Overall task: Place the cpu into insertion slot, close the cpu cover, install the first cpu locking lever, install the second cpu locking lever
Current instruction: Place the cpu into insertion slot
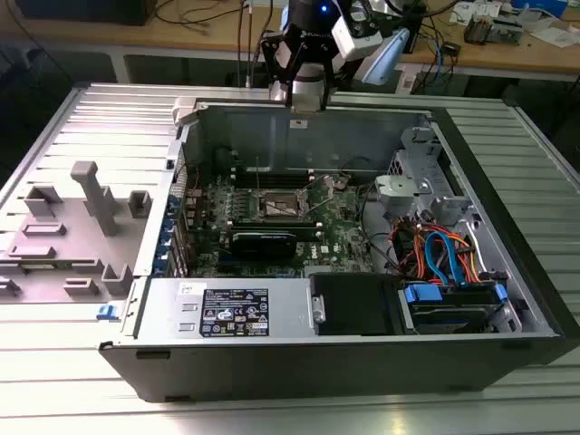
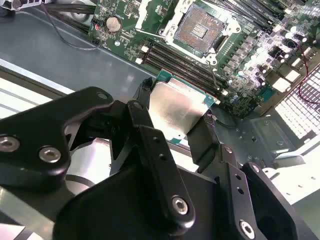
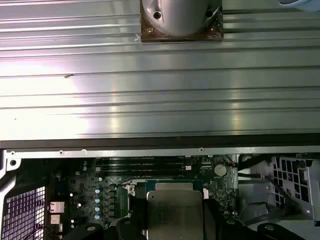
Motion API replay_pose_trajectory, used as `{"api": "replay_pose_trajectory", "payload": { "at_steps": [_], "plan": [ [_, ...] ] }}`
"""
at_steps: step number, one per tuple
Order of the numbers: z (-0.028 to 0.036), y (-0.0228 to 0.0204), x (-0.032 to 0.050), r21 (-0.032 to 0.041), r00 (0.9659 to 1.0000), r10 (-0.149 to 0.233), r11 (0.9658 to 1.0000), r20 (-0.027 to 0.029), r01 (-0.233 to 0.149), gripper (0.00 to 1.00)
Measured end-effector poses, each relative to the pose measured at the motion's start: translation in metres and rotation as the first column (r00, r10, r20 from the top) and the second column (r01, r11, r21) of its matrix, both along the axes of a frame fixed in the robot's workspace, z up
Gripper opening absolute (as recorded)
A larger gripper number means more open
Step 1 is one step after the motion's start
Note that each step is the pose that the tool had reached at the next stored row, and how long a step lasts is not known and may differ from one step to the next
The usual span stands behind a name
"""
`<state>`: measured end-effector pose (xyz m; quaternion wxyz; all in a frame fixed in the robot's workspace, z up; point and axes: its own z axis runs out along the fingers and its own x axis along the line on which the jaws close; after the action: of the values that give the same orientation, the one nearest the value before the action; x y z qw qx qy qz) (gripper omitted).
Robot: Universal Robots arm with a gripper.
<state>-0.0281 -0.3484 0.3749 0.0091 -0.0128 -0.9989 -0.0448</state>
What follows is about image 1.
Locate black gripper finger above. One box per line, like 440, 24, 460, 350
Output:
260, 30, 298, 110
315, 43, 341, 113

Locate black RAM slot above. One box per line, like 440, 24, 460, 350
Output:
227, 227, 320, 236
228, 222, 318, 231
231, 180, 316, 189
231, 171, 316, 179
228, 217, 316, 226
231, 166, 316, 174
231, 176, 316, 184

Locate silver CPU socket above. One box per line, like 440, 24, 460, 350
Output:
256, 186, 314, 219

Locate black expansion slot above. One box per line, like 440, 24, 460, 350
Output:
216, 261, 304, 278

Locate silver drive cage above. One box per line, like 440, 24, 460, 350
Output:
374, 125, 482, 237

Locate metal heat sink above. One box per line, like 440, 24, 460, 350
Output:
464, 12, 494, 45

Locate white printed cards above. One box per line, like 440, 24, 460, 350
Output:
451, 0, 502, 24

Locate wooden desk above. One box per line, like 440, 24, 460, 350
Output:
0, 0, 580, 83

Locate green motherboard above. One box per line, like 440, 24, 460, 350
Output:
179, 168, 380, 279

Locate grey electronic device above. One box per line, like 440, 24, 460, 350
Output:
491, 15, 527, 46

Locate black graphics card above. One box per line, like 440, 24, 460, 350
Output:
228, 229, 300, 262

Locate black monitor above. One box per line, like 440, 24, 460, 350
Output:
15, 0, 158, 26

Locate white paper sheet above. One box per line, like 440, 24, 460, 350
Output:
528, 25, 580, 50

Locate black plastic shroud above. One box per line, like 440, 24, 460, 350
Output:
309, 273, 405, 337

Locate hard disk in blue carrier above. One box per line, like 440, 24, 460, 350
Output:
397, 280, 511, 335

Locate grey parts rack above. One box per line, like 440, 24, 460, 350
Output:
0, 160, 153, 305

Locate silver power supply unit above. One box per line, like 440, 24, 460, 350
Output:
133, 275, 314, 342

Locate green RAM stick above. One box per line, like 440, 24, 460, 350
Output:
21, 259, 97, 272

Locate black open PC case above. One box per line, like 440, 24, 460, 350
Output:
98, 95, 580, 404

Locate dark hanging cable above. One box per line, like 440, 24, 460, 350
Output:
244, 0, 276, 90
235, 0, 243, 88

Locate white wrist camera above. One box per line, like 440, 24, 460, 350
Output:
329, 0, 384, 63

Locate black looped wire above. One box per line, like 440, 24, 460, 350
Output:
338, 155, 378, 178

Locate blue network cable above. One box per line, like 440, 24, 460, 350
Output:
425, 34, 450, 90

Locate black power wire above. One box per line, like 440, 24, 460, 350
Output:
359, 183, 402, 278

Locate orange red wire bundle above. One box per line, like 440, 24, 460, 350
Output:
390, 217, 430, 277

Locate blue flat data wire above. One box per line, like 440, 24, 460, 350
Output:
423, 230, 470, 286

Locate orange data wire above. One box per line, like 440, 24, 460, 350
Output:
455, 231, 485, 285

